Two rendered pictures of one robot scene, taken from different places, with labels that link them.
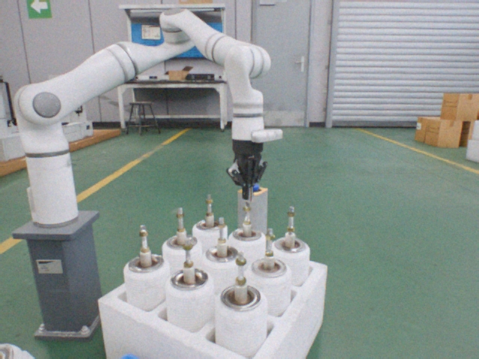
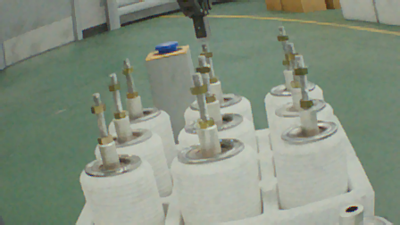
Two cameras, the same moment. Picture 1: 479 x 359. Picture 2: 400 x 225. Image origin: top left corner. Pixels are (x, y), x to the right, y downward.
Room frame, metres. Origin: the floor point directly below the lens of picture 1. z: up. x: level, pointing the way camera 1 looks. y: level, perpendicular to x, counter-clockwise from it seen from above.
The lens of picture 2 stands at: (-0.10, 0.41, 0.47)
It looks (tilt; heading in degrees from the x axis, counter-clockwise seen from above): 13 degrees down; 335
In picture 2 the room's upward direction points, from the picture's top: 11 degrees counter-clockwise
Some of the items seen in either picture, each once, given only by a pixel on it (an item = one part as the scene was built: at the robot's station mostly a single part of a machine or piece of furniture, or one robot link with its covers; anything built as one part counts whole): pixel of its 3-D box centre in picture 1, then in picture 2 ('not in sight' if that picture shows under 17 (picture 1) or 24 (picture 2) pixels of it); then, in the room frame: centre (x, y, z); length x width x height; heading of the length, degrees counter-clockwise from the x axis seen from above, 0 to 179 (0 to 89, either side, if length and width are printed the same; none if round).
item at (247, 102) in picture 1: (245, 81); not in sight; (0.75, -0.01, 0.63); 0.09 x 0.07 x 0.15; 131
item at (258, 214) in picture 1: (252, 236); (185, 141); (0.95, -0.03, 0.16); 0.07 x 0.07 x 0.31; 60
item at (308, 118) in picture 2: (240, 292); (309, 121); (0.50, 0.00, 0.26); 0.02 x 0.02 x 0.03
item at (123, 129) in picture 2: (181, 237); (122, 129); (0.72, 0.15, 0.26); 0.02 x 0.02 x 0.03
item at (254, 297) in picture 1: (240, 298); (310, 132); (0.50, 0.00, 0.25); 0.08 x 0.08 x 0.01
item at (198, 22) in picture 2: (243, 190); (196, 22); (0.75, 0.00, 0.38); 0.03 x 0.01 x 0.05; 136
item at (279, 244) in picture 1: (290, 244); (293, 89); (0.70, -0.12, 0.25); 0.08 x 0.08 x 0.01
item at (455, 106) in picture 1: (459, 106); not in sight; (3.69, -2.51, 0.45); 0.30 x 0.24 x 0.30; 0
